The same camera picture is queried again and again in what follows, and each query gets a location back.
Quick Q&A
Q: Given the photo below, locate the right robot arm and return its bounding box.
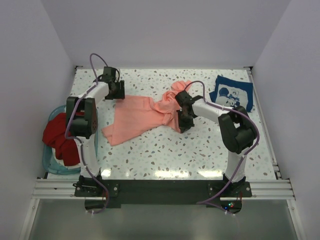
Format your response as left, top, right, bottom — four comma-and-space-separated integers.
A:
175, 90, 260, 197

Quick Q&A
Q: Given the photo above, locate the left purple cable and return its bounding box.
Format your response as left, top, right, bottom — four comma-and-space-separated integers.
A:
64, 52, 111, 215

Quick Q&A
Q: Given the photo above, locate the folded blue printed t-shirt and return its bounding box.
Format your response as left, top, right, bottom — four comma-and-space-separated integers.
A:
209, 75, 254, 112

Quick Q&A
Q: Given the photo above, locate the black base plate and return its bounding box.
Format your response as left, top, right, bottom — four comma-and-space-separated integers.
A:
73, 176, 253, 213

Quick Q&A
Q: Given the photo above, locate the aluminium frame rail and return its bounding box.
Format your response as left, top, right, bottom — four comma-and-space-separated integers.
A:
31, 179, 296, 200

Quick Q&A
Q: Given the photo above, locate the red t-shirt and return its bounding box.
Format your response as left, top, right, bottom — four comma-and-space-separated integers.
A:
42, 112, 80, 167

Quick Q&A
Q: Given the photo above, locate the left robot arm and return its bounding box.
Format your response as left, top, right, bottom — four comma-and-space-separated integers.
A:
65, 66, 125, 178

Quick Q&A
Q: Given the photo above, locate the salmon pink t-shirt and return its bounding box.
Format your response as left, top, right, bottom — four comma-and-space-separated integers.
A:
101, 80, 191, 146

